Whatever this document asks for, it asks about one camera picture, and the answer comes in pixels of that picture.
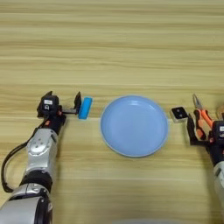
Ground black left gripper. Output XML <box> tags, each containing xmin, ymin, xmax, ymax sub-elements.
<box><xmin>43</xmin><ymin>90</ymin><xmax>82</xmax><ymax>135</ymax></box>

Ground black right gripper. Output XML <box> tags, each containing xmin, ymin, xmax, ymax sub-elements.
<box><xmin>186</xmin><ymin>113</ymin><xmax>224</xmax><ymax>167</ymax></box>

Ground blue rectangular block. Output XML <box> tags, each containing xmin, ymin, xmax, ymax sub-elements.
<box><xmin>78</xmin><ymin>96</ymin><xmax>94</xmax><ymax>120</ymax></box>

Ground light blue round plate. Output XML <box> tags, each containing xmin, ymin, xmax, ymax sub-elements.
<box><xmin>100</xmin><ymin>94</ymin><xmax>170</xmax><ymax>158</ymax></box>

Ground small square black silver box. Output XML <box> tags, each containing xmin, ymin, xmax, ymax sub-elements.
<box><xmin>170</xmin><ymin>106</ymin><xmax>189</xmax><ymax>123</ymax></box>

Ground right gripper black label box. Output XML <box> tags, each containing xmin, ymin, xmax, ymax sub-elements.
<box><xmin>212</xmin><ymin>120</ymin><xmax>224</xmax><ymax>142</ymax></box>

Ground orange black handled pliers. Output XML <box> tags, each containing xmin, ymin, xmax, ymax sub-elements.
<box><xmin>192</xmin><ymin>93</ymin><xmax>214</xmax><ymax>142</ymax></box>

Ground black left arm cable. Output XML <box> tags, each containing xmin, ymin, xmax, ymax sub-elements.
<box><xmin>0</xmin><ymin>125</ymin><xmax>45</xmax><ymax>193</ymax></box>

